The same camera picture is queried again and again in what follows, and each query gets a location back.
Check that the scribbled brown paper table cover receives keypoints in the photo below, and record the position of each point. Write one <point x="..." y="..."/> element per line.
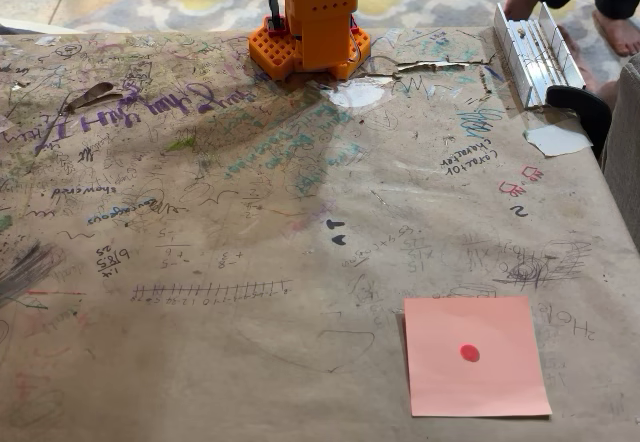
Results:
<point x="200" y="337"/>

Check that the small red round object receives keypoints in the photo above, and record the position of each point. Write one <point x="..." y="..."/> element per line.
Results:
<point x="469" y="353"/>

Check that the white paper scrap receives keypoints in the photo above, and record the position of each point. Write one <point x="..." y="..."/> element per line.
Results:
<point x="560" y="141"/>

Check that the black clamp lever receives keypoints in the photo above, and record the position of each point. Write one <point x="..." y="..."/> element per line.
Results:
<point x="273" y="7"/>

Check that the aluminium channel rail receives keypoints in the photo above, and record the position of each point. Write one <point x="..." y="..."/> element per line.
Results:
<point x="530" y="57"/>

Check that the pink square paper note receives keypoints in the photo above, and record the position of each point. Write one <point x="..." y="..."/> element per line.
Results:
<point x="475" y="387"/>

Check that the grey yellow patterned rug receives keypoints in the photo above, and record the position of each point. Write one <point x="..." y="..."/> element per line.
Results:
<point x="150" y="2"/>

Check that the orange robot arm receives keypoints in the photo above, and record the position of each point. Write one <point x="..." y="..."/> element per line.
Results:
<point x="320" y="17"/>

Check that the black chair armrest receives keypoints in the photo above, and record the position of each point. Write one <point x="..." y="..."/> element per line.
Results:
<point x="585" y="107"/>

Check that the grey upholstered chair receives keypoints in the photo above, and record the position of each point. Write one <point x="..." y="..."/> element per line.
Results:
<point x="625" y="152"/>

